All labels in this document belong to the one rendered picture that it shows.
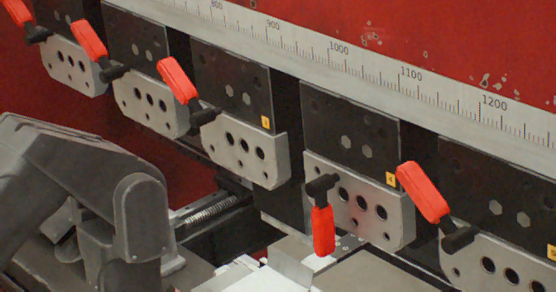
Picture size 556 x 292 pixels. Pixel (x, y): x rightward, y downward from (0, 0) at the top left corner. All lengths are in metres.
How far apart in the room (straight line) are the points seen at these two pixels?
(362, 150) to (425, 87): 0.14
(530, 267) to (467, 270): 0.09
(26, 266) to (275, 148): 0.66
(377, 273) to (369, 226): 2.02
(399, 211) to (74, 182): 0.41
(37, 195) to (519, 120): 0.42
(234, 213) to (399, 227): 0.80
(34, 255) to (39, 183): 1.00
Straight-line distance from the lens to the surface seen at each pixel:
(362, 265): 3.25
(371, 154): 1.15
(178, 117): 1.43
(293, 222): 1.37
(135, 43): 1.46
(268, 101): 1.26
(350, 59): 1.12
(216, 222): 1.91
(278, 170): 1.29
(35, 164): 0.85
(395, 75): 1.08
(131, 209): 0.87
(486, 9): 0.97
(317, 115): 1.19
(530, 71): 0.96
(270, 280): 1.46
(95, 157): 0.86
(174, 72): 1.34
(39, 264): 1.82
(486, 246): 1.08
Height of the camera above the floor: 1.84
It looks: 27 degrees down
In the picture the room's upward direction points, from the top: 6 degrees counter-clockwise
